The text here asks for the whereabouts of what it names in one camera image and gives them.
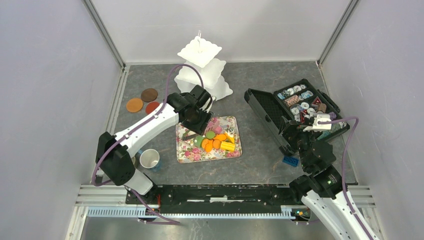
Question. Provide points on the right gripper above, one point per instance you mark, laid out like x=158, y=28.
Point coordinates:
x=287, y=125

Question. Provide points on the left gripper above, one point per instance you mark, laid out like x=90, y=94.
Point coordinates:
x=199, y=128

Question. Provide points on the green toy cake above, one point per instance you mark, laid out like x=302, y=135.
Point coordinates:
x=198, y=141

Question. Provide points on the pink toy cake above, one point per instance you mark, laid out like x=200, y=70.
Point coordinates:
x=218, y=130

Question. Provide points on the yellow toy cake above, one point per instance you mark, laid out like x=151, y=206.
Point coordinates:
x=227, y=146

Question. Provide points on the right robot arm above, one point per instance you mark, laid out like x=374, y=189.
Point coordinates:
x=322, y=188

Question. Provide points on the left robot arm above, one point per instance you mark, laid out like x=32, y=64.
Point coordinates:
x=115, y=151

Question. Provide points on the green macaron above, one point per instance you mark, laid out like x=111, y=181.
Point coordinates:
x=210, y=134

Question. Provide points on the blue toy brick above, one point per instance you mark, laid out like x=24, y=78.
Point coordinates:
x=292, y=161

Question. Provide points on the floral rectangular tray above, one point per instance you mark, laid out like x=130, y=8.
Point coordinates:
x=186, y=152

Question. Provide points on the black poker chip case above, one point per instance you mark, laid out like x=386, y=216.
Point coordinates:
x=296, y=101

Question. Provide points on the red round coaster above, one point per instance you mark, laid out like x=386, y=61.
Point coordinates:
x=151, y=107

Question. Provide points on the white and blue mug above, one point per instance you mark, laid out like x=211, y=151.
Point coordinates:
x=149, y=159

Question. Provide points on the dark brown round coaster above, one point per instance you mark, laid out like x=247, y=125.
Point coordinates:
x=149, y=95

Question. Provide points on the orange round coaster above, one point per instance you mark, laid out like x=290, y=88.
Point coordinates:
x=134, y=105

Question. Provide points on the white three-tier dessert stand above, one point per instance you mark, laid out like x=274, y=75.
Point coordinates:
x=201, y=55

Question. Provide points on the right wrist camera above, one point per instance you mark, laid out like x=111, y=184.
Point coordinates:
x=321, y=122

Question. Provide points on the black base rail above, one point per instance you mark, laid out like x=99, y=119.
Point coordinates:
x=217, y=199

